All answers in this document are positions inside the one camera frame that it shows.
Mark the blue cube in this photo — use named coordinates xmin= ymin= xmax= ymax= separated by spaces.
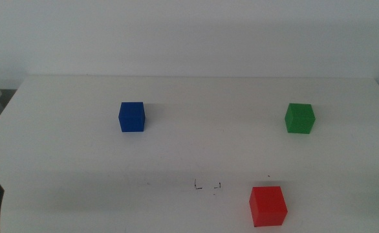
xmin=118 ymin=102 xmax=146 ymax=133

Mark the green cube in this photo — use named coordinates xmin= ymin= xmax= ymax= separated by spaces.
xmin=284 ymin=102 xmax=316 ymax=135

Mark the red cube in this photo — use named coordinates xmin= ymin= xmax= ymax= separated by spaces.
xmin=248 ymin=186 xmax=288 ymax=228

